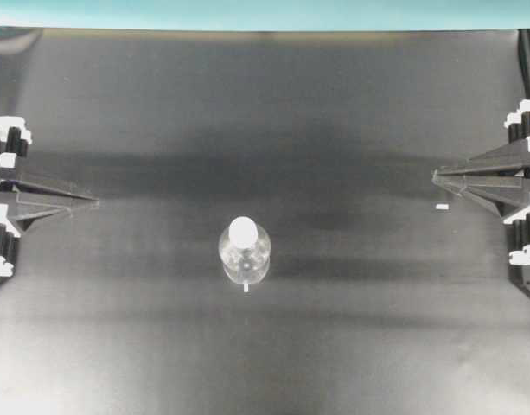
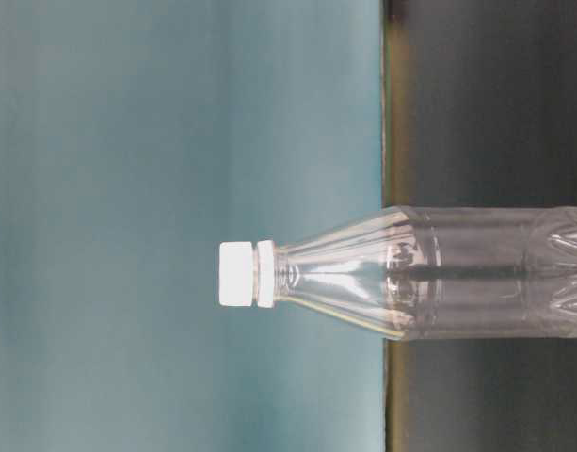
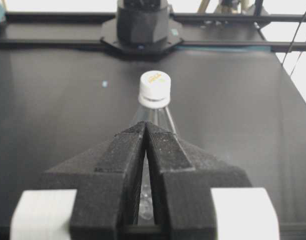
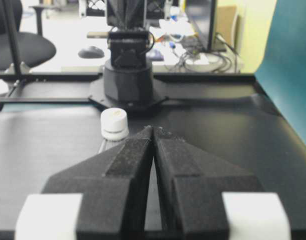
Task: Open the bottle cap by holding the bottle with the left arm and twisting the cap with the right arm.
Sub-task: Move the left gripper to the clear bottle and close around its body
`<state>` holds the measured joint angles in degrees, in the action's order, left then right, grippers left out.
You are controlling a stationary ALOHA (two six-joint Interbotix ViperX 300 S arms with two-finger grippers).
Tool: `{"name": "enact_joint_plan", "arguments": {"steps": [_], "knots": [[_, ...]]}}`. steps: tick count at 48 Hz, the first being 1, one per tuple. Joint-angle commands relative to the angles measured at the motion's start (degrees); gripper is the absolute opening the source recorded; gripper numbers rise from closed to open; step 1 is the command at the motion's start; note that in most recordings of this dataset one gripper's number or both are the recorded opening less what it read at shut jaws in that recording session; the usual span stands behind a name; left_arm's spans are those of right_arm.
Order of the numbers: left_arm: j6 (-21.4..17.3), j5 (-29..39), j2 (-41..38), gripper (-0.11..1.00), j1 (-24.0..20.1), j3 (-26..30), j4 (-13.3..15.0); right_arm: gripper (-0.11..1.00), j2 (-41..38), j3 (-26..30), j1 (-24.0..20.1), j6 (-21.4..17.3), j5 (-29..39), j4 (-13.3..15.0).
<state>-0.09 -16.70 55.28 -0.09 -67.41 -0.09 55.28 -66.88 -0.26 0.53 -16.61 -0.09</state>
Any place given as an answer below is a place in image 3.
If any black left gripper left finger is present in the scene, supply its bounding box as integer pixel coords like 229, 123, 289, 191
40, 122, 146, 240

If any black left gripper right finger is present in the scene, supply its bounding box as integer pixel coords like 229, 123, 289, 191
145, 122, 252, 240

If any clear plastic bottle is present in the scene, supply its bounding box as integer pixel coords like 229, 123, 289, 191
131, 105, 178, 225

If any white bottle cap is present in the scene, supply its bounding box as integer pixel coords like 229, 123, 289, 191
138, 70, 171, 109

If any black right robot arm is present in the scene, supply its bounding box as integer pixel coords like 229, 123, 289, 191
100, 0, 183, 55

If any black hanging cable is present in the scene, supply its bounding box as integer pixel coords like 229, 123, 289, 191
280, 0, 306, 76

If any black aluminium frame rail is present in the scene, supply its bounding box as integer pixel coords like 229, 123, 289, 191
0, 12, 306, 55

